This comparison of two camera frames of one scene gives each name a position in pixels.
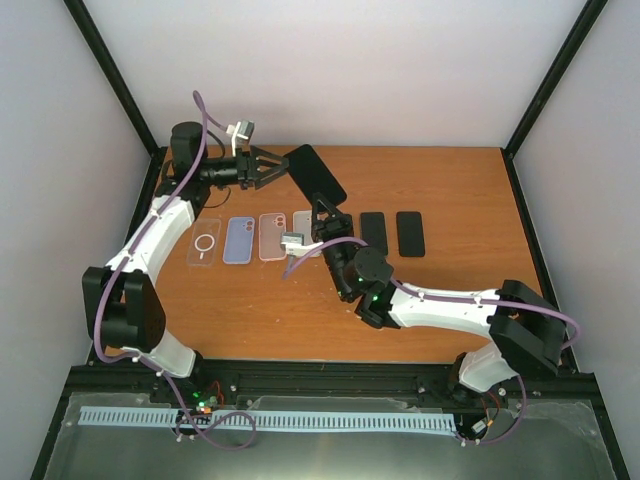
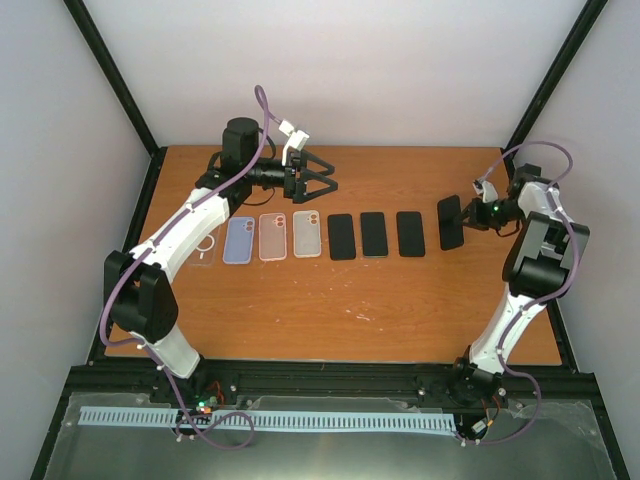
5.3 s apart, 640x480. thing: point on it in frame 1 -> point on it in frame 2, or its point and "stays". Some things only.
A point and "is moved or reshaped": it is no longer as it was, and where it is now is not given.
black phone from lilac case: x=410 y=233 stays
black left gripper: x=246 y=165 -> x=295 y=158
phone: x=239 y=241 stays
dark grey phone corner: x=311 y=173 is moved or reshaped
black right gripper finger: x=335 y=212 -> x=469 y=209
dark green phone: x=373 y=230 stays
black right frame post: x=587 y=18 stays
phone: x=271 y=228 stays
